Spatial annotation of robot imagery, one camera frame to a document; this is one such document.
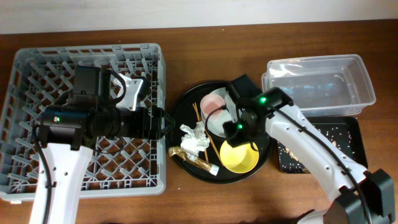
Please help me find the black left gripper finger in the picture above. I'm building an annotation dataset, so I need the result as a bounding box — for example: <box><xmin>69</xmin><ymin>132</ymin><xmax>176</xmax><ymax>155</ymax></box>
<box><xmin>160</xmin><ymin>124</ymin><xmax>175</xmax><ymax>138</ymax></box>
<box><xmin>160</xmin><ymin>108</ymin><xmax>175</xmax><ymax>129</ymax></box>

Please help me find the grey round plate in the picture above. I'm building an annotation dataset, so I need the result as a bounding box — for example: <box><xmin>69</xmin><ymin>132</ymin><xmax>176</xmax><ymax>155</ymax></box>
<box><xmin>201</xmin><ymin>88</ymin><xmax>238</xmax><ymax>138</ymax></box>

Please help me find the white tissue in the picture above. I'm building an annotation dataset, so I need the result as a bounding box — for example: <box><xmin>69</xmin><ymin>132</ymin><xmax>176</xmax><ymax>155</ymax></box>
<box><xmin>180</xmin><ymin>122</ymin><xmax>210</xmax><ymax>156</ymax></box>

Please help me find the gold snack wrapper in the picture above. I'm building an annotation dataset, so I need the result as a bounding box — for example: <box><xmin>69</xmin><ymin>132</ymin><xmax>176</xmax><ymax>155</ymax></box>
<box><xmin>168</xmin><ymin>146</ymin><xmax>220</xmax><ymax>176</ymax></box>

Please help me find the pink plastic cup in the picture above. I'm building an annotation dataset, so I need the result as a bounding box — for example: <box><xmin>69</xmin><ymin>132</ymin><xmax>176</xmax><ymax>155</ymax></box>
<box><xmin>200</xmin><ymin>94</ymin><xmax>225</xmax><ymax>122</ymax></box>

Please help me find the yellow plastic bowl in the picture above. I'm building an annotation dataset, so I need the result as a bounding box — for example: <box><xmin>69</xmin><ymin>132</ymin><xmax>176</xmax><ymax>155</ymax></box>
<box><xmin>220</xmin><ymin>141</ymin><xmax>259</xmax><ymax>174</ymax></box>

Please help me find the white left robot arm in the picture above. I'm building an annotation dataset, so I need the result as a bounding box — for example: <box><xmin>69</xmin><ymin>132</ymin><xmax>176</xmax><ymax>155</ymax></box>
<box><xmin>29</xmin><ymin>105</ymin><xmax>175</xmax><ymax>223</ymax></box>

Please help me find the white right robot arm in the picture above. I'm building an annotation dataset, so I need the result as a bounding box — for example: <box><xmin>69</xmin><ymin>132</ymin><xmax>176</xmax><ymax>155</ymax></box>
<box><xmin>223</xmin><ymin>75</ymin><xmax>396</xmax><ymax>224</ymax></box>

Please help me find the clear plastic waste bin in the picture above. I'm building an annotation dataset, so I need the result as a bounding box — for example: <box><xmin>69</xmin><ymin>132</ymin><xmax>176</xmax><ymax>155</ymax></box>
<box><xmin>262</xmin><ymin>54</ymin><xmax>376</xmax><ymax>117</ymax></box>

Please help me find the black rectangular food-waste tray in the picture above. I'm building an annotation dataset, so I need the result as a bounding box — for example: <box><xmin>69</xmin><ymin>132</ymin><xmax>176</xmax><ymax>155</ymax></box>
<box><xmin>277</xmin><ymin>116</ymin><xmax>368</xmax><ymax>174</ymax></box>

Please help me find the grey dishwasher rack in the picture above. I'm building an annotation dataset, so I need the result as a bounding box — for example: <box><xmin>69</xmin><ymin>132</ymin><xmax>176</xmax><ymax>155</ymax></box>
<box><xmin>0</xmin><ymin>43</ymin><xmax>167</xmax><ymax>202</ymax></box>

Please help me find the round black tray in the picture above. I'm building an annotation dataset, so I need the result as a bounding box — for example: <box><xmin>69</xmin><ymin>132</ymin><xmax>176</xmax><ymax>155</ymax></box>
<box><xmin>166</xmin><ymin>81</ymin><xmax>275</xmax><ymax>184</ymax></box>

